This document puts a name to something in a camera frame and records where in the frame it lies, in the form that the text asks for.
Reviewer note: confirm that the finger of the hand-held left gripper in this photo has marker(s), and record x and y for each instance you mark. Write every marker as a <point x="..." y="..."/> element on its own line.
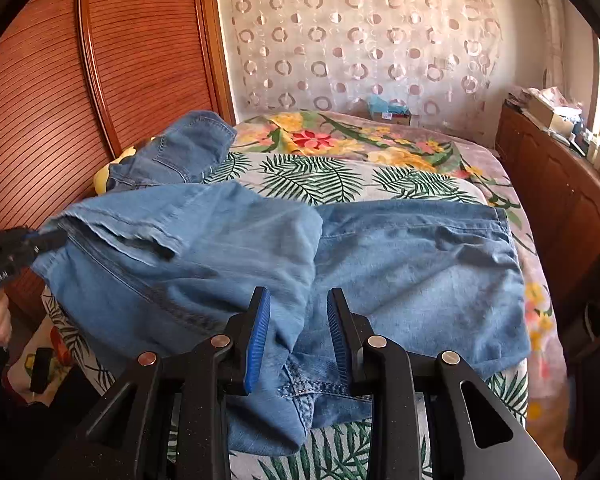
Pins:
<point x="47" y="241"/>

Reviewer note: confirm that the cardboard box with blue cloth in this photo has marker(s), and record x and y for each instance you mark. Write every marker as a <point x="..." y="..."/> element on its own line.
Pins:
<point x="387" y="110"/>

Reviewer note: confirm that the floral blanket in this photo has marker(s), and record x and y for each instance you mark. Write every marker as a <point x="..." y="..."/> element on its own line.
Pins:
<point x="330" y="140"/>

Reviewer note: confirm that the leaf print bed sheet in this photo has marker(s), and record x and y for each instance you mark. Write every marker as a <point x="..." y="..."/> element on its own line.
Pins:
<point x="320" y="175"/>

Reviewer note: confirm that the long wooden cabinet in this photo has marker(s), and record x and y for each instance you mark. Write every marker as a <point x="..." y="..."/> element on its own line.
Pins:
<point x="555" y="185"/>

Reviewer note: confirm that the blue denim pants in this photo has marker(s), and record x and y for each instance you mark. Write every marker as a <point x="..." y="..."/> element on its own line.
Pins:
<point x="405" y="270"/>

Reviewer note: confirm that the yellow plush toy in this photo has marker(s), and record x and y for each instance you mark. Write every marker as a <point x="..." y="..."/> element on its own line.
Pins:
<point x="102" y="177"/>

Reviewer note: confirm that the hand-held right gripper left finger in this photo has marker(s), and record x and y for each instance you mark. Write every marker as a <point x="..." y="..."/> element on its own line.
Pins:
<point x="257" y="340"/>

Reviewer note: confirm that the circle-patterned sheer curtain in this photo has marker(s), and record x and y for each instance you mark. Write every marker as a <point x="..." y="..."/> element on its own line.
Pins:
<point x="370" y="35"/>

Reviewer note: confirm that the beige window curtain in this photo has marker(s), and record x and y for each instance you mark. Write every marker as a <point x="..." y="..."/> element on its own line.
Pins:
<point x="550" y="25"/>

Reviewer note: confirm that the open cardboard box with clutter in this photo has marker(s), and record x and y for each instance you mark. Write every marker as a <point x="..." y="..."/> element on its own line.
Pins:
<point x="550" y="107"/>

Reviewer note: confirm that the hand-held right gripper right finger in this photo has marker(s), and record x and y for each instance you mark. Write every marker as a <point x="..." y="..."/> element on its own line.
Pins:
<point x="339" y="335"/>

